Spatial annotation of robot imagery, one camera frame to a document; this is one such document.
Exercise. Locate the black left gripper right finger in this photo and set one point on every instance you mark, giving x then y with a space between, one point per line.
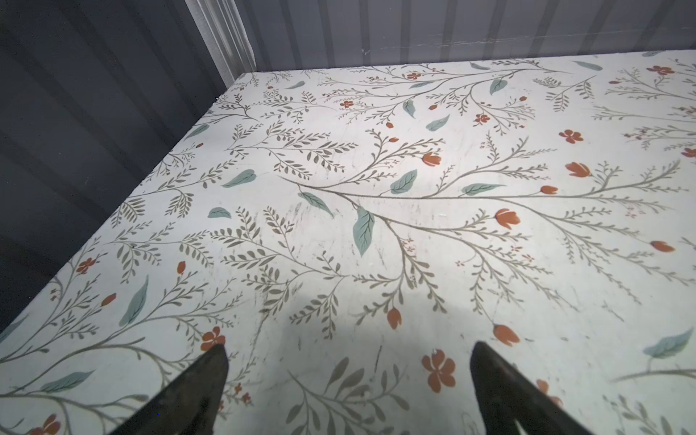
509 403

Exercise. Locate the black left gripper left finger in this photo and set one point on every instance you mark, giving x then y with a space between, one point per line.
189 404

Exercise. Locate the aluminium corner frame post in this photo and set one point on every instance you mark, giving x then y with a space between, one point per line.
223 32

